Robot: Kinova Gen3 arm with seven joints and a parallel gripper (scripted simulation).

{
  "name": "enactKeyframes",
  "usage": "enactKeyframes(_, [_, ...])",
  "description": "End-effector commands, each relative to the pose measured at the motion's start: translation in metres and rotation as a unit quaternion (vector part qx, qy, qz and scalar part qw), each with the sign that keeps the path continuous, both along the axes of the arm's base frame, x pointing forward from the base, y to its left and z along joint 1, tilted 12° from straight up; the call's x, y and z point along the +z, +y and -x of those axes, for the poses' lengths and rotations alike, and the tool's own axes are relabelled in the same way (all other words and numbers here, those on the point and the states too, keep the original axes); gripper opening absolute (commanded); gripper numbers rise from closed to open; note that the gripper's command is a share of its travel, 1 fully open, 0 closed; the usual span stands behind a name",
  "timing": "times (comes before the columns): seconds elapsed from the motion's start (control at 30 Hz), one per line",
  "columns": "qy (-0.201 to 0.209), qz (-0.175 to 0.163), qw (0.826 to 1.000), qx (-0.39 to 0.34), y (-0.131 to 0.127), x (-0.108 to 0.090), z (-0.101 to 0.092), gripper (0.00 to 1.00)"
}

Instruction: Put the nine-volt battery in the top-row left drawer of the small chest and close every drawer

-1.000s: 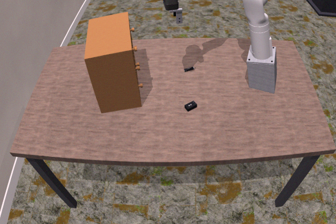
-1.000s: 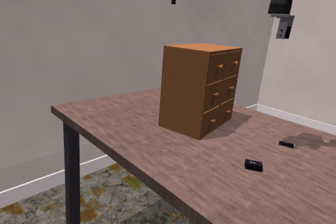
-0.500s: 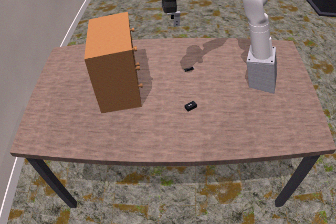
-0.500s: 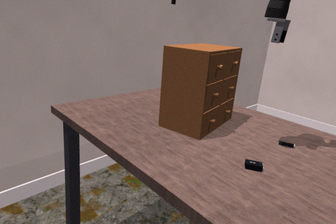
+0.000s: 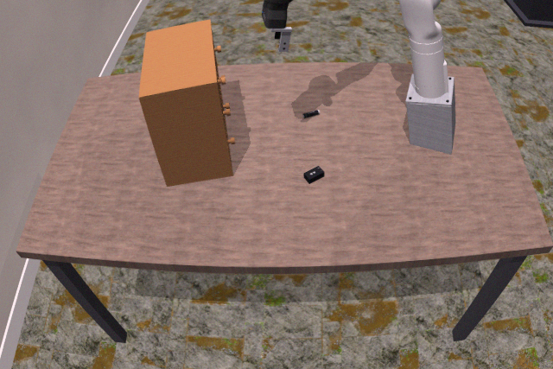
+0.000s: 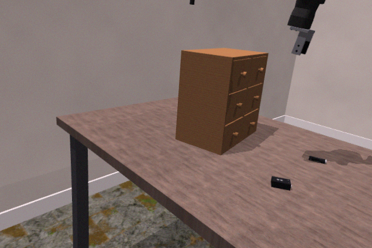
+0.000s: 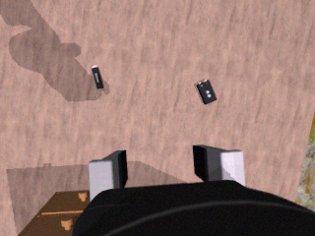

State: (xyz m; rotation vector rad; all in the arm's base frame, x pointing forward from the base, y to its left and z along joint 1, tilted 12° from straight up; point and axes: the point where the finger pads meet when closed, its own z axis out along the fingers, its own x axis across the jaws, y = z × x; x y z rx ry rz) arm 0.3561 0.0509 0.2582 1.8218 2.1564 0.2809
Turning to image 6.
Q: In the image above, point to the small brown wooden chest of drawers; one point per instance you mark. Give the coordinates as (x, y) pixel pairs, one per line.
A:
(204, 87)

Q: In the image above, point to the brown wooden drawer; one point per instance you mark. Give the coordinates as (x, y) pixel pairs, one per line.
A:
(249, 124)
(253, 97)
(232, 133)
(240, 73)
(236, 104)
(257, 73)

